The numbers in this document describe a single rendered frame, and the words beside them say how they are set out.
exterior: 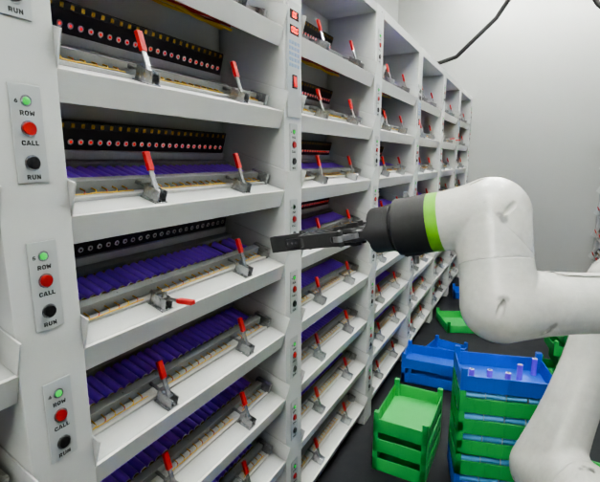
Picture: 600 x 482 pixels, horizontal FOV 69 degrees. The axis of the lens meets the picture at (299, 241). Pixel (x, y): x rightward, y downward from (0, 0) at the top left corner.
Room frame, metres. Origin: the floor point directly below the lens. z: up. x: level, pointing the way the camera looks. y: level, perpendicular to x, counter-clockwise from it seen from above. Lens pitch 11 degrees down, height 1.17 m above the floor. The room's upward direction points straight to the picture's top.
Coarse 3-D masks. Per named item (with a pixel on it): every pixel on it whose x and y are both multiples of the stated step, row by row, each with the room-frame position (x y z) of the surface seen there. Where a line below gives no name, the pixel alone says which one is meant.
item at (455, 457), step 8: (456, 456) 1.36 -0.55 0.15; (456, 464) 1.36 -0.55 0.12; (464, 464) 1.35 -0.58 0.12; (472, 464) 1.35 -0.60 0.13; (480, 464) 1.34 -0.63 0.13; (488, 464) 1.34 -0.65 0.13; (456, 472) 1.36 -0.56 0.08; (464, 472) 1.35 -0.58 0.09; (472, 472) 1.35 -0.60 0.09; (480, 472) 1.34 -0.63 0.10; (488, 472) 1.33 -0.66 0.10; (496, 472) 1.33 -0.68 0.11; (504, 472) 1.32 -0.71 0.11; (504, 480) 1.32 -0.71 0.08; (512, 480) 1.32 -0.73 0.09
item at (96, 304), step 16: (224, 256) 1.03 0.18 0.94; (240, 256) 1.09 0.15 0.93; (256, 256) 1.12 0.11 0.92; (176, 272) 0.88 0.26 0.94; (192, 272) 0.92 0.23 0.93; (208, 272) 0.95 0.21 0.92; (128, 288) 0.77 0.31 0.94; (144, 288) 0.80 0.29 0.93; (160, 288) 0.82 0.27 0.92; (80, 304) 0.68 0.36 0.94; (96, 304) 0.70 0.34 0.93; (112, 304) 0.73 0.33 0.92; (128, 304) 0.74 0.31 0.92
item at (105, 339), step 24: (168, 240) 1.01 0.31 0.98; (264, 240) 1.17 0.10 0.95; (264, 264) 1.11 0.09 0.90; (168, 288) 0.86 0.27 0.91; (192, 288) 0.88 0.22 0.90; (216, 288) 0.91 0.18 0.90; (240, 288) 0.97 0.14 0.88; (144, 312) 0.75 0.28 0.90; (168, 312) 0.77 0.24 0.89; (192, 312) 0.83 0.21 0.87; (96, 336) 0.65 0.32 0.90; (120, 336) 0.67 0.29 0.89; (144, 336) 0.72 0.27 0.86; (96, 360) 0.64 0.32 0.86
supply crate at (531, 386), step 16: (464, 352) 1.54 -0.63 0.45; (464, 368) 1.36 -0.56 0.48; (480, 368) 1.51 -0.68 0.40; (496, 368) 1.51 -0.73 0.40; (512, 368) 1.50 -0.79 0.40; (528, 368) 1.49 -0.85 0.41; (544, 368) 1.42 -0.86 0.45; (464, 384) 1.36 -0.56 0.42; (480, 384) 1.35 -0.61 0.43; (496, 384) 1.34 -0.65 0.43; (512, 384) 1.32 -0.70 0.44; (528, 384) 1.31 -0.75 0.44; (544, 384) 1.30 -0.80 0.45
